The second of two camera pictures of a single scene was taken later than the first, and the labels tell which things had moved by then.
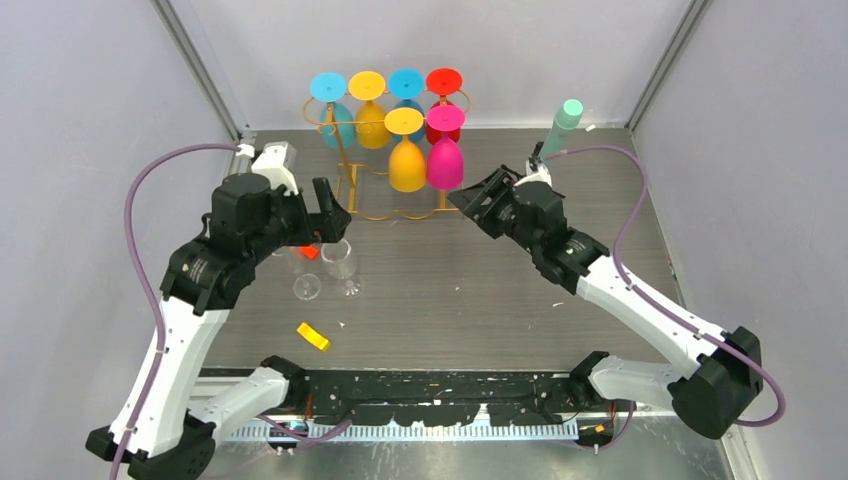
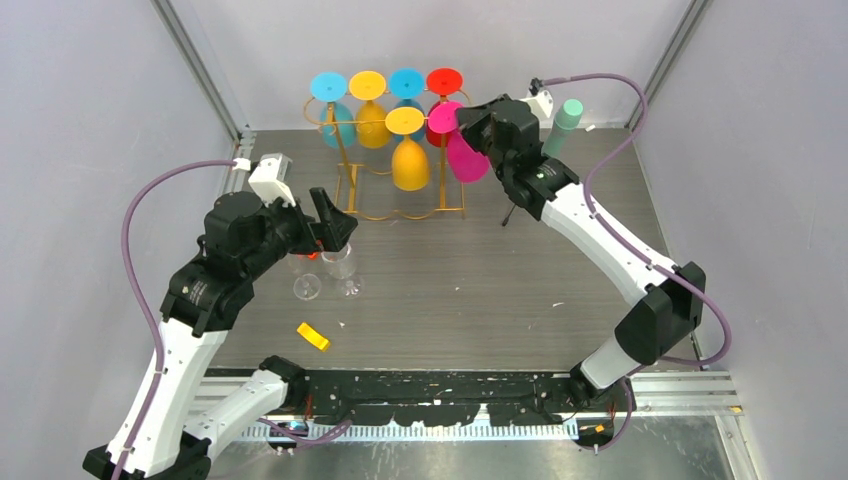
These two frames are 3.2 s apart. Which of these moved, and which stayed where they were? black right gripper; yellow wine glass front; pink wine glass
Moved: pink wine glass; black right gripper
Stayed: yellow wine glass front
